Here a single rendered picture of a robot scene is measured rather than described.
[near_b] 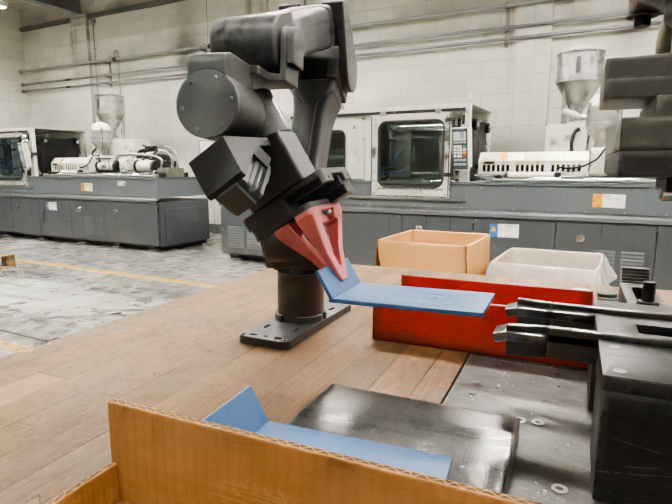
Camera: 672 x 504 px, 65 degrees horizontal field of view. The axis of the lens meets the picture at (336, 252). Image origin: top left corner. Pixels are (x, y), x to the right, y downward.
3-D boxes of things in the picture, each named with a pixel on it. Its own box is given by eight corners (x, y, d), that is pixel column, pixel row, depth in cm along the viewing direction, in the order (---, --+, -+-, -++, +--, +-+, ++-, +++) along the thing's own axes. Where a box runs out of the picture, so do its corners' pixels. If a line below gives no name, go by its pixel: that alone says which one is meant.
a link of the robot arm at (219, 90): (258, 137, 43) (259, -16, 42) (164, 138, 45) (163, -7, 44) (302, 152, 54) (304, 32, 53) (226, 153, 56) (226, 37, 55)
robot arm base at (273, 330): (353, 256, 78) (311, 253, 80) (286, 284, 60) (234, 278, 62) (353, 309, 79) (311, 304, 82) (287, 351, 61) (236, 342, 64)
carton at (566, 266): (502, 324, 326) (506, 244, 318) (611, 339, 297) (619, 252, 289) (474, 360, 266) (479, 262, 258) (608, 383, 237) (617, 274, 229)
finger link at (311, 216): (348, 277, 48) (299, 188, 48) (291, 309, 51) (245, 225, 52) (374, 263, 54) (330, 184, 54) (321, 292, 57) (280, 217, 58)
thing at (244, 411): (248, 421, 40) (247, 384, 39) (452, 462, 34) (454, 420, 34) (191, 470, 33) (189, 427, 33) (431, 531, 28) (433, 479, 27)
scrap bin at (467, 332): (401, 314, 76) (401, 274, 75) (593, 337, 66) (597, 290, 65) (371, 339, 65) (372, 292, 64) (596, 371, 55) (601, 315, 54)
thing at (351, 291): (345, 284, 56) (344, 257, 55) (494, 297, 49) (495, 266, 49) (315, 301, 49) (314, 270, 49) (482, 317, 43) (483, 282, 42)
